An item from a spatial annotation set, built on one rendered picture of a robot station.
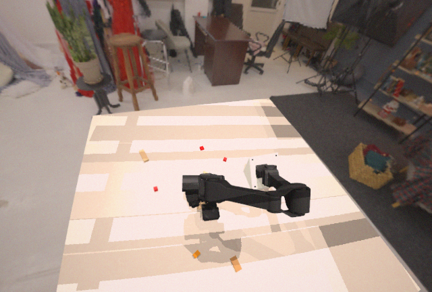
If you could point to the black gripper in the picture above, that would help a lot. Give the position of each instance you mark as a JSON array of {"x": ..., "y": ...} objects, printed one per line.
[{"x": 210, "y": 212}]

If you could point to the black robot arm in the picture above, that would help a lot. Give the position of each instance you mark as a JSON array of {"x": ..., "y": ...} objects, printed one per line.
[{"x": 214, "y": 188}]

